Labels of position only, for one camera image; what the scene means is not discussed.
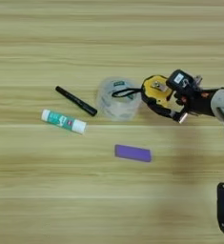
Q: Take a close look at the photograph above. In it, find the green and white glue stick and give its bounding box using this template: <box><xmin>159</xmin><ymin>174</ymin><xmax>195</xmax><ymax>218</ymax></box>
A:
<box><xmin>40</xmin><ymin>109</ymin><xmax>88</xmax><ymax>135</ymax></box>

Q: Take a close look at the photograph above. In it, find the clear tape roll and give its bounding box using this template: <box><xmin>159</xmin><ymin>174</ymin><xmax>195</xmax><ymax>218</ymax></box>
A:
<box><xmin>95</xmin><ymin>75</ymin><xmax>143</xmax><ymax>122</ymax></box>

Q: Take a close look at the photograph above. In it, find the yellow tape measure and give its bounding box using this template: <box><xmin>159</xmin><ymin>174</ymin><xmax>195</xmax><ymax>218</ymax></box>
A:
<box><xmin>111</xmin><ymin>74</ymin><xmax>190</xmax><ymax>125</ymax></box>

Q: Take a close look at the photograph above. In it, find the purple eraser block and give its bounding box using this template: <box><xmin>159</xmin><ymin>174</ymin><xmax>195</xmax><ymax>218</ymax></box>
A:
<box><xmin>113</xmin><ymin>144</ymin><xmax>153</xmax><ymax>163</ymax></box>

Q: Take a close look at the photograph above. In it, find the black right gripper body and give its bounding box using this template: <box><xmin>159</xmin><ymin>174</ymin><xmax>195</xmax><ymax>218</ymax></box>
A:
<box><xmin>175</xmin><ymin>85</ymin><xmax>220</xmax><ymax>116</ymax></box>

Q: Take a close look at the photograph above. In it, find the black box with white label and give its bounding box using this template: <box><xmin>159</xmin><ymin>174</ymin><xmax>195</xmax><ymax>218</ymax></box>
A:
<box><xmin>166</xmin><ymin>69</ymin><xmax>197</xmax><ymax>96</ymax></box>

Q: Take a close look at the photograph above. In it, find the black marker pen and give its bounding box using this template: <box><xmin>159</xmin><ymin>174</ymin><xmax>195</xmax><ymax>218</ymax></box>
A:
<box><xmin>54</xmin><ymin>85</ymin><xmax>98</xmax><ymax>117</ymax></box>

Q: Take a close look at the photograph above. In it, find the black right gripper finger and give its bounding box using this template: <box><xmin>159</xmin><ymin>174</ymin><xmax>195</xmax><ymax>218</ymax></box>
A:
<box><xmin>166</xmin><ymin>90</ymin><xmax>183</xmax><ymax>106</ymax></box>
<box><xmin>170</xmin><ymin>107</ymin><xmax>185</xmax><ymax>123</ymax></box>

